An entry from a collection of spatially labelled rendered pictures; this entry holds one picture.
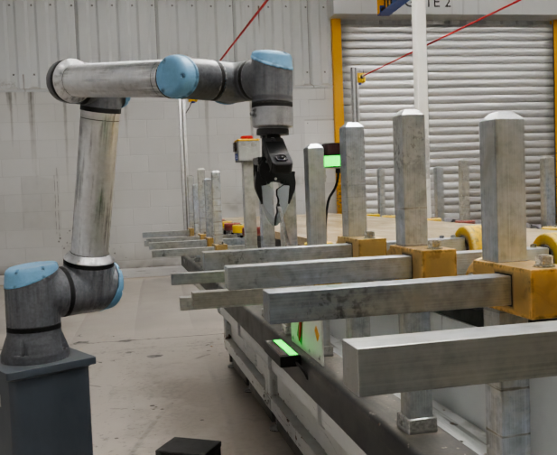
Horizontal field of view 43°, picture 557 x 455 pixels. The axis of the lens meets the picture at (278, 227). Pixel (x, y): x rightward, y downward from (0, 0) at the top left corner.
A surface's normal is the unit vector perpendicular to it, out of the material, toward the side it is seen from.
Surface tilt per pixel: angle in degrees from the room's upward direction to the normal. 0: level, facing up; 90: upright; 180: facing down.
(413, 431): 90
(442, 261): 90
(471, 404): 90
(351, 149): 90
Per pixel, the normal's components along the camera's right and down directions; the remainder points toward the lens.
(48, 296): 0.71, 0.01
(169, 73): -0.64, 0.07
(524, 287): -0.97, 0.05
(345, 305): 0.22, 0.04
